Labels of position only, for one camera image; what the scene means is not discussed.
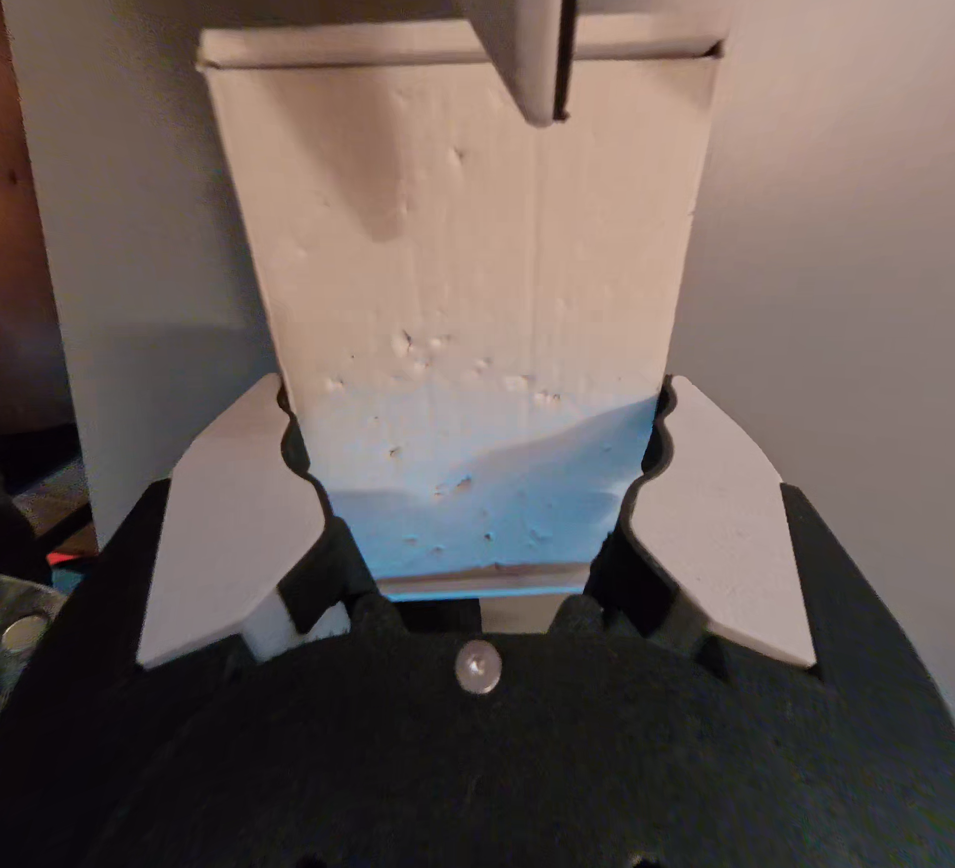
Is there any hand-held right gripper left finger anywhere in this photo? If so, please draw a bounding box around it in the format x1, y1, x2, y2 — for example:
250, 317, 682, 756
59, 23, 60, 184
136, 372, 352, 666

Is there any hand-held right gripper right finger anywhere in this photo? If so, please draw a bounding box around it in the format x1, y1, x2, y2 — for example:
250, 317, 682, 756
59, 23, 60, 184
629, 374, 818, 668

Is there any white cardboard mailer box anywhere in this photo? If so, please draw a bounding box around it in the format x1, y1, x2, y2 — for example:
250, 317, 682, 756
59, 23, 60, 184
196, 14, 726, 602

